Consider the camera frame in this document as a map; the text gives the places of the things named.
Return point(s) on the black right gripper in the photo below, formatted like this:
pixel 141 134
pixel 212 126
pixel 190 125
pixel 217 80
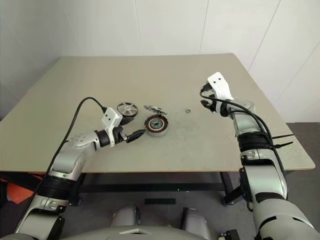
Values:
pixel 213 107

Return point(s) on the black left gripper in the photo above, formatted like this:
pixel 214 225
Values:
pixel 120 135

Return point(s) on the silver spoked rotor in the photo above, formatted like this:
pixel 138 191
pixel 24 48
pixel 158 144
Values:
pixel 127 108

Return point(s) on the silver motor housing copper windings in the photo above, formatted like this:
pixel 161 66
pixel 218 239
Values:
pixel 162 123

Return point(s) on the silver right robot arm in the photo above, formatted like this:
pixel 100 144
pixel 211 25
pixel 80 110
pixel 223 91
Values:
pixel 265 175

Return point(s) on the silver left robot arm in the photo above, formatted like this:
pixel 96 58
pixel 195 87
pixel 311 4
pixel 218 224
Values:
pixel 67 160

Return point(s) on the small metal nut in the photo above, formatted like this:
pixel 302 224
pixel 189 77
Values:
pixel 187 110

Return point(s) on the black tape strip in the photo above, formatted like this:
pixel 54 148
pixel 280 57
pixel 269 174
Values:
pixel 160 201

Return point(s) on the grey rounded robot leg cover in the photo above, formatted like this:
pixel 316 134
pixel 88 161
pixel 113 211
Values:
pixel 193 222
pixel 125 216

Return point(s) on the black zip tie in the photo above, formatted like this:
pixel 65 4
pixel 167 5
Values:
pixel 283 136
pixel 282 145

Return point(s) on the grey robot torso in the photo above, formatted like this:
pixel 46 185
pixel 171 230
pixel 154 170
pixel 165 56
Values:
pixel 125 233

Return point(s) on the orange object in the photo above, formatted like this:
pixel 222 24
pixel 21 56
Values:
pixel 17 193

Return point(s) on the small black block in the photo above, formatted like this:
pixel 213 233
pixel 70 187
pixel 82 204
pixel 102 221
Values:
pixel 231 235

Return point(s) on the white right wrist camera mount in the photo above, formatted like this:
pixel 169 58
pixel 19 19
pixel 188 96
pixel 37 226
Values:
pixel 220 85

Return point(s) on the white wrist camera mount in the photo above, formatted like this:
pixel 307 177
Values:
pixel 111 118
pixel 220 85

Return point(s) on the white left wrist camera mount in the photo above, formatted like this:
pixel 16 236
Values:
pixel 111 118

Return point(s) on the black table frame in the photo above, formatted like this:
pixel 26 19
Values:
pixel 150 187

